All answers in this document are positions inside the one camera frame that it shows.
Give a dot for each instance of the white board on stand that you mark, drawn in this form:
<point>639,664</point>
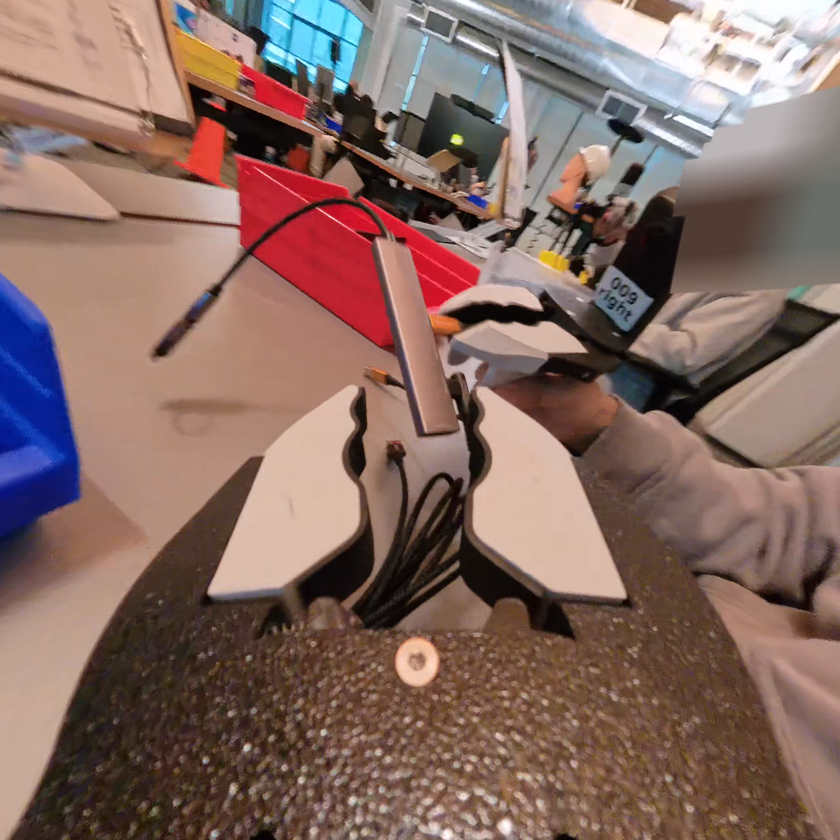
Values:
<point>515,131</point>

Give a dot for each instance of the white flat board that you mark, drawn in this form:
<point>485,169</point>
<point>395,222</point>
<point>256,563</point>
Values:
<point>52,190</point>

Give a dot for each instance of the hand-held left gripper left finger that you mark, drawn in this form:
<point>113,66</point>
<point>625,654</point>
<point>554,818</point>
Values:
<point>295,512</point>

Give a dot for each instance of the row of red bins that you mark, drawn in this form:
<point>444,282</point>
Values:
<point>275,95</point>

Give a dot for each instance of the person's grey sweatshirt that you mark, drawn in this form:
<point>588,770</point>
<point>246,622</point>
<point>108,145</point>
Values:
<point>787,689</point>

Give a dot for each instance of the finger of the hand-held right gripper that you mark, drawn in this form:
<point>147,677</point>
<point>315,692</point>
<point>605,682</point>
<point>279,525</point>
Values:
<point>502,302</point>
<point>518,348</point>

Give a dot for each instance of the person's right forearm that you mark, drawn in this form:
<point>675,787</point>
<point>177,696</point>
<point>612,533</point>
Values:
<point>722,512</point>

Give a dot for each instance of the red plastic bin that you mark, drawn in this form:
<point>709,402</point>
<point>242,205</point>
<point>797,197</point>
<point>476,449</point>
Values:
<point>308,256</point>

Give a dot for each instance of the wooden side table with papers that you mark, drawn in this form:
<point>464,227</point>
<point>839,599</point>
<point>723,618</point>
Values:
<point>79,59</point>

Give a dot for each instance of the mannequin head with white helmet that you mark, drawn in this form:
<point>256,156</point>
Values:
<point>594,159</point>

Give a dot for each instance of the blue plastic bin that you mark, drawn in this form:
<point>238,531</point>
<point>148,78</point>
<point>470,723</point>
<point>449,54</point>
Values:
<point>33,407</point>

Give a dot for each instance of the person's right hand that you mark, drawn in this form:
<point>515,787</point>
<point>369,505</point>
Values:
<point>564,410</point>

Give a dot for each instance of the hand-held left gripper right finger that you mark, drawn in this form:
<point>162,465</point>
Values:
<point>544,518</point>

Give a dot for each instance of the grey desk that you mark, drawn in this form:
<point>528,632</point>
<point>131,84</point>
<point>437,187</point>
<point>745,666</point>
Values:
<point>131,295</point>

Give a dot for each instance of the orange traffic cone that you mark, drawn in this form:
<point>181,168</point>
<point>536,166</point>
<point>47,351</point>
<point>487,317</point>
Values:
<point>207,154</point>

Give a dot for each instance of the yellow plastic bin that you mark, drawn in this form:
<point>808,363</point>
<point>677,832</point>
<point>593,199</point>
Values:
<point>210,65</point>

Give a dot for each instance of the black computer monitor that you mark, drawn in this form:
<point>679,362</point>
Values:
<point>459,131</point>

